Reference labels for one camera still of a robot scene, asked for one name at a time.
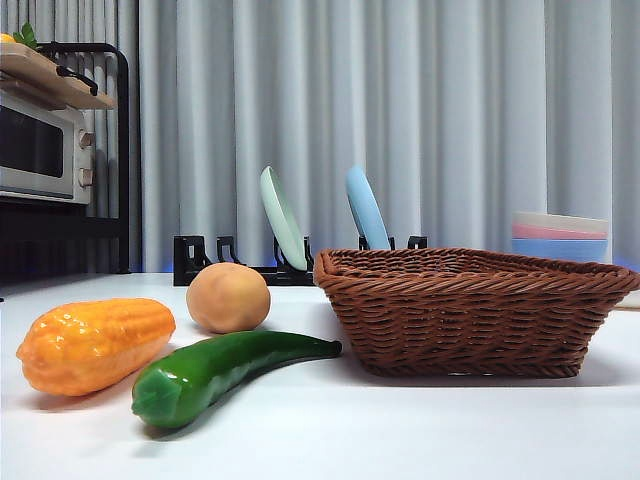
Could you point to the orange plastic corn cob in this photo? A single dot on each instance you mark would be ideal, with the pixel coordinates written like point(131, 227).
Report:
point(90, 345)

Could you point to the blue bowl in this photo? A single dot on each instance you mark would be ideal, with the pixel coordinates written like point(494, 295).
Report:
point(560, 249)

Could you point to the brown wicker basket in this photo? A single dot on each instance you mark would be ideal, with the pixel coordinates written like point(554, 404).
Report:
point(450, 325)

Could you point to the pink bowl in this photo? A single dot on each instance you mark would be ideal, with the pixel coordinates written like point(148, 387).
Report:
point(550, 231)

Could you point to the wooden shelf board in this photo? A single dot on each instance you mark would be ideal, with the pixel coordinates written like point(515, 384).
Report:
point(75, 99)

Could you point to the black plate rack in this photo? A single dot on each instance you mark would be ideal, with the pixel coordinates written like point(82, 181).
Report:
point(190, 255)

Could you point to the yellow fruit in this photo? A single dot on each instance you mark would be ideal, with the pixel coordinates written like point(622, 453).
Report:
point(6, 39)

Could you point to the cream toaster oven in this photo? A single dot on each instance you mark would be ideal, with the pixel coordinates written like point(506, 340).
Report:
point(30, 145)

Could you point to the black metal shelf frame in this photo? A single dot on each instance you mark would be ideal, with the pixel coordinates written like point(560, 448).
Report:
point(123, 150)

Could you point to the tan potato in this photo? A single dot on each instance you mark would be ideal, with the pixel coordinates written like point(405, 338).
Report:
point(227, 297)

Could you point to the light blue plate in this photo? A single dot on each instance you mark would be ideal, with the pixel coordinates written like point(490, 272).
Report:
point(367, 210)

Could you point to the green cucumber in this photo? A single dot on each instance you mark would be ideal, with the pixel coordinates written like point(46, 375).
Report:
point(200, 380)

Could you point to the green leaves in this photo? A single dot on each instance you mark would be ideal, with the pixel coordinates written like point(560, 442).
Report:
point(26, 36)

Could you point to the pale green plate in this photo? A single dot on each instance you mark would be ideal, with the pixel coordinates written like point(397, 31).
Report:
point(282, 220)

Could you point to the beige bowl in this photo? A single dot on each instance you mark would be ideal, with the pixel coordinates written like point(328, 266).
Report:
point(560, 220)

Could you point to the grey curtain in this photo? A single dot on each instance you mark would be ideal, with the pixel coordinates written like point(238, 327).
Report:
point(450, 100)

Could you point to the white plate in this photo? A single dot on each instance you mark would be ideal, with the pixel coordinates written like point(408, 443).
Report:
point(632, 300)

